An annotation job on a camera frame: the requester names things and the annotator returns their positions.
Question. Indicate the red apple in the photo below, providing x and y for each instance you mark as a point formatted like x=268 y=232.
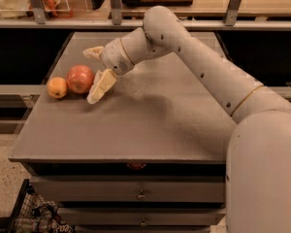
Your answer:
x=80 y=79

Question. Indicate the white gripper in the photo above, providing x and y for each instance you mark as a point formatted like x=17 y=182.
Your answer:
x=113 y=57

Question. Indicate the black wire basket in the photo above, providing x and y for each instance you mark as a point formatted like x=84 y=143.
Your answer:
x=33 y=214

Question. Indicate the orange fruit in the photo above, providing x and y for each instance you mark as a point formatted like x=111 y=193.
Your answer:
x=57 y=87

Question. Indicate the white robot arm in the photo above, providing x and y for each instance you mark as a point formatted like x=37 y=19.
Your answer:
x=258 y=162

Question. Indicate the grey drawer cabinet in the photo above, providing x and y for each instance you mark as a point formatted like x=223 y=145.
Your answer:
x=148 y=158

